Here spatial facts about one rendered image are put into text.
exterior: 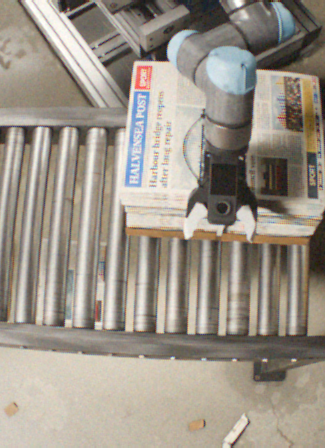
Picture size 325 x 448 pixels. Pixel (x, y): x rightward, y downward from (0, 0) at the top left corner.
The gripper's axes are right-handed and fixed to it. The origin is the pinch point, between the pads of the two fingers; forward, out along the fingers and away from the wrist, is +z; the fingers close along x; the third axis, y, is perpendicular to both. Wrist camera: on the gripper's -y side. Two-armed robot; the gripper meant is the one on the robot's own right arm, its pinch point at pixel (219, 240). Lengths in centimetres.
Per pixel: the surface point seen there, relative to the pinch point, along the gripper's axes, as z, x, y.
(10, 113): 0, 48, 40
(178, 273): 20.3, 7.1, 11.4
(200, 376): 98, -1, 40
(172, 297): 23.3, 8.0, 7.2
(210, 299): 23.3, 0.2, 7.2
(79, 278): 21.6, 27.7, 9.3
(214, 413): 105, -7, 30
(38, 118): 1, 41, 39
